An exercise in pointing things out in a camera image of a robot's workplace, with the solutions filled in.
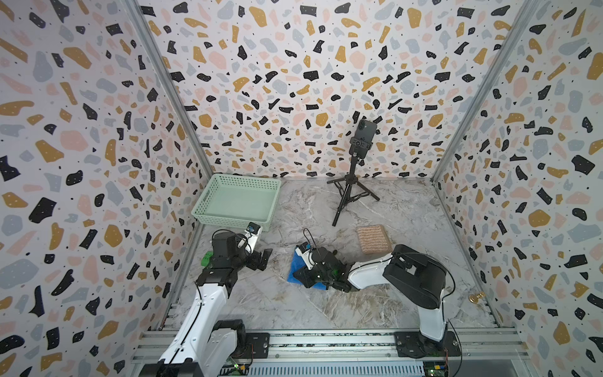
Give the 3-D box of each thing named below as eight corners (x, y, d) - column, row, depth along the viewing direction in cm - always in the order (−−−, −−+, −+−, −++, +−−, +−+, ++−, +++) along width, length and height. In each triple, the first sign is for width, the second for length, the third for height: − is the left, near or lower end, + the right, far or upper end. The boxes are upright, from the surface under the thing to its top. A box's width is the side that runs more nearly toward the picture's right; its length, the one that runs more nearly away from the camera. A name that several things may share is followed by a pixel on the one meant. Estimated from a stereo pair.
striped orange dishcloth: (364, 255, 97) (365, 252, 95) (356, 229, 105) (357, 226, 103) (390, 252, 98) (392, 249, 96) (381, 226, 106) (382, 223, 104)
